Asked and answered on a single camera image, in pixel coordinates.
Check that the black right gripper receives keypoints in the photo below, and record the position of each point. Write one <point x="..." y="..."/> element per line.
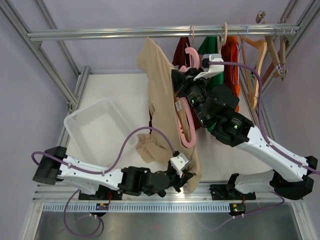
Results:
<point x="183" y="80"/>

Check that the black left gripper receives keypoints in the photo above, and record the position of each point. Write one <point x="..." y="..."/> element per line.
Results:
<point x="180" y="182"/>

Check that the thick pink plastic hanger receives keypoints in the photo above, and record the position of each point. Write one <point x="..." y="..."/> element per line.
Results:
<point x="188" y="143"/>

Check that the maroon t shirt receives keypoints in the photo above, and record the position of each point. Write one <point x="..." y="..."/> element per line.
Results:
<point x="181" y="58"/>

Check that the beige t shirt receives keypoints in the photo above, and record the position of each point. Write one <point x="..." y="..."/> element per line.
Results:
<point x="153" y="147"/>

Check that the green t shirt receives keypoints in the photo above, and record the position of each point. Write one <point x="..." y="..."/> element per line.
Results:
<point x="208" y="86"/>

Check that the thin pink wire hanger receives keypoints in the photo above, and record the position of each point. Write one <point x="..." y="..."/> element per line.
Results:
<point x="192" y="35"/>

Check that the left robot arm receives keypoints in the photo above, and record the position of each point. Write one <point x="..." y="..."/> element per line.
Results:
<point x="58" y="166"/>

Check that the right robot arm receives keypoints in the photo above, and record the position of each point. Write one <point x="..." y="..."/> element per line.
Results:
<point x="289" y="176"/>

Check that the brown wooden clip hanger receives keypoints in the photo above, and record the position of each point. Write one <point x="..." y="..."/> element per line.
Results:
<point x="278" y="57"/>

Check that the white plastic basket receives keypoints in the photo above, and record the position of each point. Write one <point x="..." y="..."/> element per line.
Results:
<point x="97" y="132"/>

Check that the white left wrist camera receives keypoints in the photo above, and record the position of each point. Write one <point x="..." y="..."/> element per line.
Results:
<point x="179" y="162"/>

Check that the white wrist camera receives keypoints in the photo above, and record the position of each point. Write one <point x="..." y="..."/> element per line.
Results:
<point x="179" y="162"/>
<point x="210" y="70"/>

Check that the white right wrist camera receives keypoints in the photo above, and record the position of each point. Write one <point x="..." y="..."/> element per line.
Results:
<point x="210" y="70"/>

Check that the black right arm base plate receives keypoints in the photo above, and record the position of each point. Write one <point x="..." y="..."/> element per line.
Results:
<point x="221" y="192"/>

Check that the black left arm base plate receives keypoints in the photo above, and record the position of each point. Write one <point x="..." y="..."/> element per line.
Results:
<point x="103" y="193"/>

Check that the blue wire hanger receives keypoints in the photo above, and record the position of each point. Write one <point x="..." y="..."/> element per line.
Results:
<point x="241" y="46"/>

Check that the white slotted cable duct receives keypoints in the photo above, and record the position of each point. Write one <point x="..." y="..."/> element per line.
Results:
<point x="138" y="207"/>

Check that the aluminium hanging rail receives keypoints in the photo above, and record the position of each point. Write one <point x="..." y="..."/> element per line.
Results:
<point x="283" y="29"/>

